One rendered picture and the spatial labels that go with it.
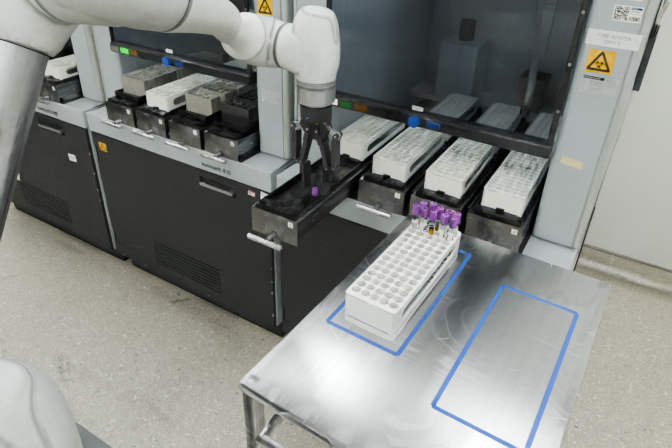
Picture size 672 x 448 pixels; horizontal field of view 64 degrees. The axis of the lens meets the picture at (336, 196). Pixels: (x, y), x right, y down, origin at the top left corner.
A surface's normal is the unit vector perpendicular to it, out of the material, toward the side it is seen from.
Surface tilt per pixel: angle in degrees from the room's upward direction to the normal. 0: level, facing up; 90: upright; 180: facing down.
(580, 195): 90
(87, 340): 0
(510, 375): 0
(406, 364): 0
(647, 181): 90
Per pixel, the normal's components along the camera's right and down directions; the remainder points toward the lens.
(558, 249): 0.04, -0.86
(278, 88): -0.51, 0.42
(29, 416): 0.86, -0.21
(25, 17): 0.50, 0.53
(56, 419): 0.97, -0.23
